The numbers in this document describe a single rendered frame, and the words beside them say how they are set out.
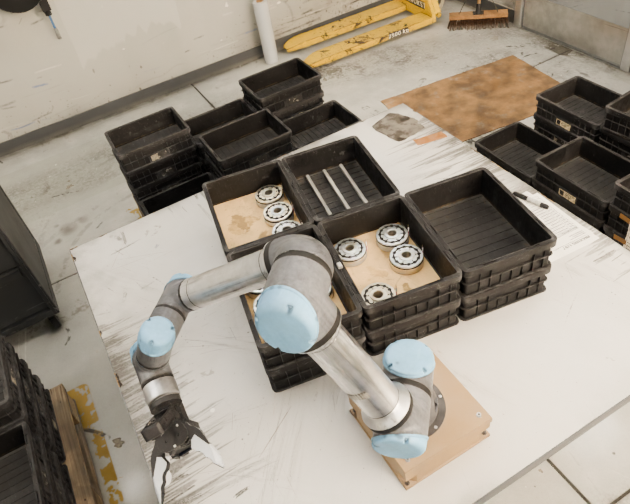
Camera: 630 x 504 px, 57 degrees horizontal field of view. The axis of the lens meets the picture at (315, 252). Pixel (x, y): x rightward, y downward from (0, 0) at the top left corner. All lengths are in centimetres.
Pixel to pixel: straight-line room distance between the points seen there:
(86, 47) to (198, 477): 360
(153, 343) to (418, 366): 58
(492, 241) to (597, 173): 116
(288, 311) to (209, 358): 90
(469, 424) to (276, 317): 70
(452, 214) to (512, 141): 139
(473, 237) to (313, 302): 98
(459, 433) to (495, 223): 74
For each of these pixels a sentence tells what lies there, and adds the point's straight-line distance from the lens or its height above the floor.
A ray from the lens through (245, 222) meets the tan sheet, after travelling 205.
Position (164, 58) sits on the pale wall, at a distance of 485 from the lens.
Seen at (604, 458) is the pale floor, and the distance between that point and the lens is 246.
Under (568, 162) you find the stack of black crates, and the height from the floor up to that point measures 38.
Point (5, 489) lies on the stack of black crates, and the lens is 232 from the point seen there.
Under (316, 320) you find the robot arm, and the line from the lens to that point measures 100.
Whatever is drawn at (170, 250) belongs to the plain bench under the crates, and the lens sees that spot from 225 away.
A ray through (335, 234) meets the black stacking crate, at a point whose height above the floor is 87.
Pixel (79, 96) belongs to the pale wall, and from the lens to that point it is 480.
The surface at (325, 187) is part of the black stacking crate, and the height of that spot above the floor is 83.
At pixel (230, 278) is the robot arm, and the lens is 122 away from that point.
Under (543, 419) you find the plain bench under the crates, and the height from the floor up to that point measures 70.
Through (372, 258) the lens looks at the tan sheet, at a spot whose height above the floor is 83.
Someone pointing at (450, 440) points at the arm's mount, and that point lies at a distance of 150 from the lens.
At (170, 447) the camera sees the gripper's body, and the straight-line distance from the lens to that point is 132.
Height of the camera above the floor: 213
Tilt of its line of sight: 44 degrees down
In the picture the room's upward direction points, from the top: 11 degrees counter-clockwise
